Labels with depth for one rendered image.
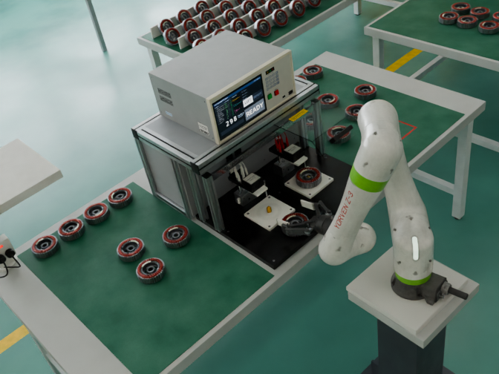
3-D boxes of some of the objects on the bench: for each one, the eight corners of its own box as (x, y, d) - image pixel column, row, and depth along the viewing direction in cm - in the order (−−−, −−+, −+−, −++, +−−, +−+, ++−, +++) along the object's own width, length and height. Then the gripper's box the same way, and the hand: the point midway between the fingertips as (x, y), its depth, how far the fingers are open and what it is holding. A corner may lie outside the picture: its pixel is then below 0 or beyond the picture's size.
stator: (315, 230, 239) (314, 223, 237) (289, 241, 236) (289, 234, 234) (300, 214, 247) (299, 207, 245) (276, 225, 244) (275, 218, 242)
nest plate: (333, 180, 261) (333, 178, 260) (310, 199, 254) (310, 197, 253) (307, 168, 270) (307, 165, 269) (284, 185, 263) (284, 183, 262)
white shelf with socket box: (99, 256, 249) (60, 169, 221) (18, 312, 232) (-35, 225, 204) (57, 221, 271) (17, 137, 243) (-19, 269, 254) (-72, 186, 225)
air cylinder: (295, 168, 271) (293, 159, 267) (283, 177, 267) (281, 167, 264) (286, 164, 274) (285, 154, 271) (275, 173, 271) (273, 163, 267)
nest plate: (295, 211, 249) (295, 208, 249) (269, 231, 242) (269, 228, 242) (269, 197, 259) (269, 194, 258) (244, 216, 252) (243, 214, 251)
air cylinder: (256, 197, 260) (254, 187, 256) (243, 206, 256) (241, 197, 253) (248, 192, 263) (246, 182, 259) (235, 202, 259) (233, 192, 256)
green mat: (465, 114, 287) (465, 113, 286) (385, 181, 258) (385, 181, 258) (315, 64, 345) (315, 64, 345) (237, 113, 317) (237, 113, 317)
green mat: (274, 275, 227) (274, 275, 227) (144, 386, 198) (144, 385, 198) (133, 181, 286) (132, 181, 285) (16, 256, 257) (16, 256, 257)
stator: (194, 243, 247) (192, 236, 244) (168, 253, 244) (165, 246, 242) (186, 226, 255) (183, 220, 253) (160, 236, 253) (158, 230, 250)
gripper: (309, 254, 218) (269, 237, 234) (353, 216, 230) (312, 202, 246) (304, 237, 215) (264, 222, 230) (349, 199, 226) (308, 187, 242)
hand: (291, 212), depth 237 cm, fingers open, 13 cm apart
